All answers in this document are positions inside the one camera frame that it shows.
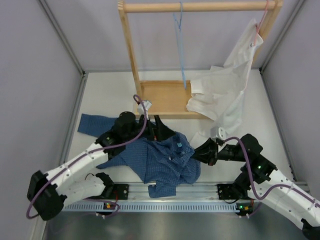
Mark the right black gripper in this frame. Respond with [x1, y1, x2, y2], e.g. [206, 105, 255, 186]
[186, 138, 248, 167]

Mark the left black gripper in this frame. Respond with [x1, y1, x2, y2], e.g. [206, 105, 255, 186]
[123, 114, 175, 143]

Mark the blue checked shirt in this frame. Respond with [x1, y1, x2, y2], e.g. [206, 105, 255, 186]
[77, 113, 202, 200]

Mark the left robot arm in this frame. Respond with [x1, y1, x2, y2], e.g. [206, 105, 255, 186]
[26, 111, 176, 221]

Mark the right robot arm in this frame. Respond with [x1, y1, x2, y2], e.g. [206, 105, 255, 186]
[192, 133, 320, 240]

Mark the white shirt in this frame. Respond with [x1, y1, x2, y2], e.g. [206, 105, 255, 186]
[185, 18, 265, 148]

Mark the wooden clothes rack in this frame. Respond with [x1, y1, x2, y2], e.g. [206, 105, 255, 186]
[117, 0, 284, 119]

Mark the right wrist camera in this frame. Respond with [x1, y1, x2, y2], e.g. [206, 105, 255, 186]
[210, 126, 227, 141]

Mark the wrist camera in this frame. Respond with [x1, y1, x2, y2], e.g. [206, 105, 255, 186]
[210, 126, 227, 141]
[137, 100, 152, 120]

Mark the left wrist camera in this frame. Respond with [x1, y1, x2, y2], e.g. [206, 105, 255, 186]
[137, 100, 152, 120]

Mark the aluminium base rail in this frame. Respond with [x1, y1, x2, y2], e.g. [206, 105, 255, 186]
[109, 181, 312, 201]

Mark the left aluminium frame post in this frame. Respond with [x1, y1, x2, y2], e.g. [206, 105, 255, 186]
[36, 0, 87, 95]

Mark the aluminium frame post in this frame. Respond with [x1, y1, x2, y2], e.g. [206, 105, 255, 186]
[258, 0, 313, 73]
[36, 0, 87, 95]

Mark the grey slotted cable duct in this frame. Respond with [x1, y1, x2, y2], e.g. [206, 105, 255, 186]
[63, 201, 240, 213]

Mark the blue wire hanger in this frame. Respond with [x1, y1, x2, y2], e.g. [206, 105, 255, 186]
[173, 1, 187, 90]

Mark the pink wire hanger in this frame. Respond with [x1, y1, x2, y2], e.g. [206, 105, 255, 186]
[242, 0, 272, 90]

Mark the right aluminium frame post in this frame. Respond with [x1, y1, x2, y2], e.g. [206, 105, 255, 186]
[258, 0, 313, 73]

